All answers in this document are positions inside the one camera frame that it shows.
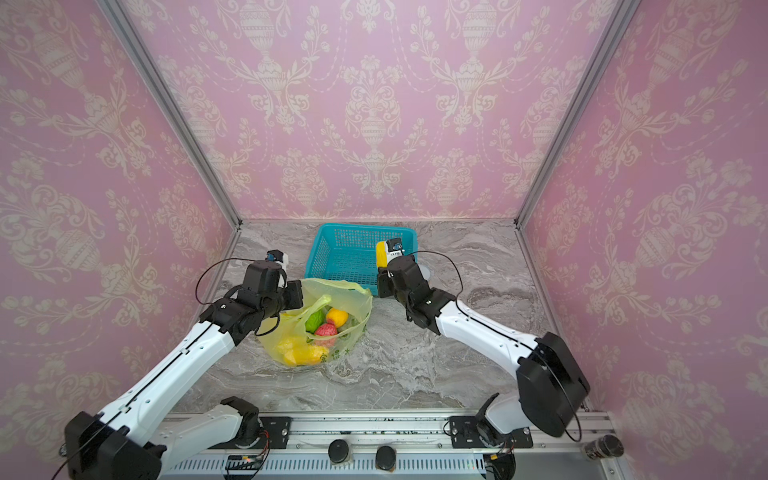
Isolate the yellow toy fruit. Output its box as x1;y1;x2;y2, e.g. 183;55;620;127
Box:
375;241;389;268

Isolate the yellow plastic bag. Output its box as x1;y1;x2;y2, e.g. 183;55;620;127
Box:
258;278;373;367

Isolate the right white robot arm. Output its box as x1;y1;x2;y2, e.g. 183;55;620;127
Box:
377;255;590;446

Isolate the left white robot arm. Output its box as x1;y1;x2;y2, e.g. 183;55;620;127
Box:
61;250;303;479

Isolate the pink toy fruit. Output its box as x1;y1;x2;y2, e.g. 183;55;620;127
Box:
314;322;338;348

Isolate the small orange-print tin can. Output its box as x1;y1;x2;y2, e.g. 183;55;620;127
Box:
419;264;431;281

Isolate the green toy vegetable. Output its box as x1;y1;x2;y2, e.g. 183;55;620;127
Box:
305;308;327;334

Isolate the teal plastic basket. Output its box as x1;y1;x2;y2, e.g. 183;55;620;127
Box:
305;223;418;297

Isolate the yellow toy banana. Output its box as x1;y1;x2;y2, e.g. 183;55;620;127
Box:
277;336;330;367

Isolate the black knob left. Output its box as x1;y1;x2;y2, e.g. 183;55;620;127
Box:
327;438;351;465

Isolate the black knob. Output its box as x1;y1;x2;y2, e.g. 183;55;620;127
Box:
375;445;397;472
327;438;351;465

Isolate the black knob right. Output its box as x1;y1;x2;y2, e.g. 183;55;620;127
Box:
375;445;397;472

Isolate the dark jar right corner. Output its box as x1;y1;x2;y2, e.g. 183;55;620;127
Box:
582;434;625;461

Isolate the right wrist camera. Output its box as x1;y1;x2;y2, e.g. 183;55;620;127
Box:
385;237;405;261

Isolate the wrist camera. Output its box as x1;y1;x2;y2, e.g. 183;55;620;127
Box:
266;249;289;270
385;237;405;261

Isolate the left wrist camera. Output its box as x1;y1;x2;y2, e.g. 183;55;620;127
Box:
266;249;289;270

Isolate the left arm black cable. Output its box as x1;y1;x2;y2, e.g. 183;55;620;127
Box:
50;257;283;480

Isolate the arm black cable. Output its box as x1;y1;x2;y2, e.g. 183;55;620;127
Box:
50;257;283;480
404;250;583;443

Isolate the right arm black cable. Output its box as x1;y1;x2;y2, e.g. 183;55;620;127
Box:
404;250;583;443

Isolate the left corner aluminium post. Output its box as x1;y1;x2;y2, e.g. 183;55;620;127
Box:
96;0;243;230

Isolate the corner aluminium post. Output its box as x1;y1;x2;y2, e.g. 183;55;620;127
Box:
516;0;641;231
96;0;243;230

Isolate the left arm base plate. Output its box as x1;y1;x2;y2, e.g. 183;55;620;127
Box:
233;416;292;450

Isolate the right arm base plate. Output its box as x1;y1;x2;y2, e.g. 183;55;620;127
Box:
446;416;534;449

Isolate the aluminium front rail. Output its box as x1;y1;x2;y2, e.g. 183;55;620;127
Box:
160;409;629;479

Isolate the right corner aluminium post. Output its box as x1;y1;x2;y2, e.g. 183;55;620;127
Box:
516;0;641;231

